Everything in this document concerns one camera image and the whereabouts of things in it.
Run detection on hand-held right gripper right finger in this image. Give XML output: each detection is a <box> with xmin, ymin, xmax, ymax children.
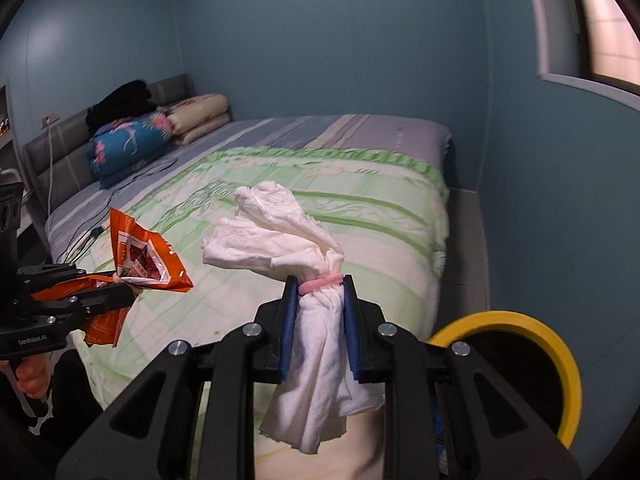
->
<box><xmin>342</xmin><ymin>274</ymin><xmax>583</xmax><ymax>480</ymax></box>

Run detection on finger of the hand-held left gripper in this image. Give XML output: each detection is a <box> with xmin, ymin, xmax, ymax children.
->
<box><xmin>17</xmin><ymin>262</ymin><xmax>88</xmax><ymax>283</ymax></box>
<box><xmin>32</xmin><ymin>282</ymin><xmax>138</xmax><ymax>328</ymax></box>

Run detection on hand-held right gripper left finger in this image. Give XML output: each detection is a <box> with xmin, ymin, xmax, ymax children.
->
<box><xmin>55</xmin><ymin>275</ymin><xmax>301</xmax><ymax>480</ymax></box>

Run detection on orange snack wrapper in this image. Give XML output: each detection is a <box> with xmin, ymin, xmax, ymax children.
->
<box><xmin>30</xmin><ymin>207</ymin><xmax>195</xmax><ymax>348</ymax></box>

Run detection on white tissue bundle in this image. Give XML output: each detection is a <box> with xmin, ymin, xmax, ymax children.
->
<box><xmin>201</xmin><ymin>180</ymin><xmax>386</xmax><ymax>456</ymax></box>

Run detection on yellow-rimmed trash bin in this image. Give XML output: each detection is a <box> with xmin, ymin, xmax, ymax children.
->
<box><xmin>427</xmin><ymin>310</ymin><xmax>583</xmax><ymax>451</ymax></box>

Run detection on person's left hand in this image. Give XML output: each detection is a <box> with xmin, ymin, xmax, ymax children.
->
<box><xmin>12</xmin><ymin>355</ymin><xmax>53</xmax><ymax>398</ymax></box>

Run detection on person's dark pants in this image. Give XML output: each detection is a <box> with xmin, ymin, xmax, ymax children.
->
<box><xmin>0</xmin><ymin>347</ymin><xmax>106</xmax><ymax>480</ymax></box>

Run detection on grey padded headboard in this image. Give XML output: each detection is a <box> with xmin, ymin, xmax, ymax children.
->
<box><xmin>22</xmin><ymin>72</ymin><xmax>193</xmax><ymax>196</ymax></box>

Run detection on green patterned blanket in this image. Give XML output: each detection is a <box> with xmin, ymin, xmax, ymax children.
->
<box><xmin>70</xmin><ymin>147</ymin><xmax>451</xmax><ymax>480</ymax></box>

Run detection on blue floral folded quilt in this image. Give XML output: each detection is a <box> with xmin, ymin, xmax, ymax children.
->
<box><xmin>86</xmin><ymin>110</ymin><xmax>173</xmax><ymax>191</ymax></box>

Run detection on black clothes pile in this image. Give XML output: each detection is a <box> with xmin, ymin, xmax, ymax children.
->
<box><xmin>85</xmin><ymin>79</ymin><xmax>160</xmax><ymax>136</ymax></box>

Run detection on bed with striped sheet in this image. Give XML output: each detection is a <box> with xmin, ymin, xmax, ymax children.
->
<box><xmin>44</xmin><ymin>114</ymin><xmax>488</xmax><ymax>480</ymax></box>

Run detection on beige folded quilt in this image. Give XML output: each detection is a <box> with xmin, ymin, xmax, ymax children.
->
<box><xmin>165</xmin><ymin>92</ymin><xmax>232</xmax><ymax>147</ymax></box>

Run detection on brown framed window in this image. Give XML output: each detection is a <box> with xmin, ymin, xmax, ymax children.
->
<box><xmin>520</xmin><ymin>0</ymin><xmax>640</xmax><ymax>111</ymax></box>

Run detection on black cable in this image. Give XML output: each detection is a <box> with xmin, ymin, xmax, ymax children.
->
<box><xmin>55</xmin><ymin>156</ymin><xmax>180</xmax><ymax>266</ymax></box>

